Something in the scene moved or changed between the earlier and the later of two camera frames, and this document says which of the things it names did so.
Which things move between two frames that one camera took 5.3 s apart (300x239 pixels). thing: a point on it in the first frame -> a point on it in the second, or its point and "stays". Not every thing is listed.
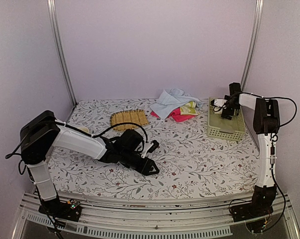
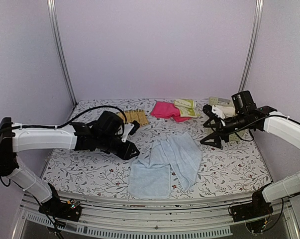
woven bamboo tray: x=137 y=116 stays
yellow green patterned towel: x=189 y=109 stays
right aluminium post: x=258 y=16 stays
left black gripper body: x=127 y=160 -> x=107 y=144
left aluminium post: x=52 y=6 stays
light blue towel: x=171 y=98 -> x=150 y=175
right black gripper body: x=234 y=105 -> x=242 y=124
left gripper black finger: x=150 y=168 -> x=128 y=150
